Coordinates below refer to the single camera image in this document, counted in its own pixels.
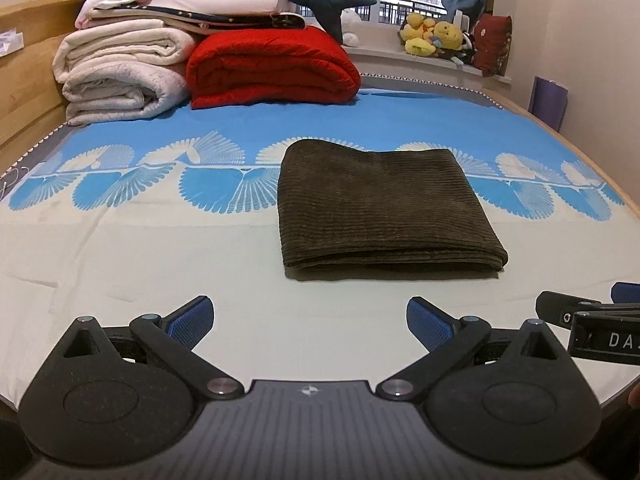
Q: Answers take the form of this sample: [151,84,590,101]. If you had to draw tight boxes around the dark olive corduroy pants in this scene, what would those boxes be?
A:
[277,139,510,282]

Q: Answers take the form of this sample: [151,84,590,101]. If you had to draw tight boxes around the cream folded blanket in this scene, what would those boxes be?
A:
[52,26,202,85]

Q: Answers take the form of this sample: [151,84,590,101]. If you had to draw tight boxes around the blue white printed bed sheet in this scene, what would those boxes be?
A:
[0,86,640,412]

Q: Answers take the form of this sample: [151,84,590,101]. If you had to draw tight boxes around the white folded quilt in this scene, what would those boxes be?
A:
[149,0,297,17]

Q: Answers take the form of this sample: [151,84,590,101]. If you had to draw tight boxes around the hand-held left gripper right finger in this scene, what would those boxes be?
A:
[375,295,565,402]

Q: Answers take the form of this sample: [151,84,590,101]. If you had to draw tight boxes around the red folded blanket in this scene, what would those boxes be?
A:
[186,25,362,110]

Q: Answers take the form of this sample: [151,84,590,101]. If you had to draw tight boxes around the white window sill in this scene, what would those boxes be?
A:
[345,44,512,88]

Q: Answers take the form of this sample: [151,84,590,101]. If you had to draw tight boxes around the dark red cushion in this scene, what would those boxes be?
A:
[471,14,514,79]

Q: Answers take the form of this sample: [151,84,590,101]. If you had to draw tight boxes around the yellow plush toy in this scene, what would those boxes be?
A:
[399,12,437,57]
[432,20,467,55]

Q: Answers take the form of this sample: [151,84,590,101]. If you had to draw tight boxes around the purple paper bag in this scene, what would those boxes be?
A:
[529,76,569,134]

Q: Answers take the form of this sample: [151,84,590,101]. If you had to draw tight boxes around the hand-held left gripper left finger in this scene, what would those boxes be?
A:
[59,295,247,402]

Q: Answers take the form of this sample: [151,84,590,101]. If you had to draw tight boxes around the white plush toy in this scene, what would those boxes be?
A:
[341,10,365,47]

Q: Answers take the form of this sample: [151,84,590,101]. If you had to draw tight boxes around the dark plush toy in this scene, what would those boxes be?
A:
[447,32,477,67]

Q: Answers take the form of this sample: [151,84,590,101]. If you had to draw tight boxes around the grey white fluffy blanket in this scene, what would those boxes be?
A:
[62,62,194,127]

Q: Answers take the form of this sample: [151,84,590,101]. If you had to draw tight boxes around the wooden bed frame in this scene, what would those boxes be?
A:
[481,86,640,213]

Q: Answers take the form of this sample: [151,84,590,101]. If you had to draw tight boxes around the wooden headboard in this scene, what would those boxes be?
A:
[0,0,95,162]

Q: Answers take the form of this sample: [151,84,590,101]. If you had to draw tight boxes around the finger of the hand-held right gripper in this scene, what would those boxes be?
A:
[535,290,602,332]
[577,282,640,314]

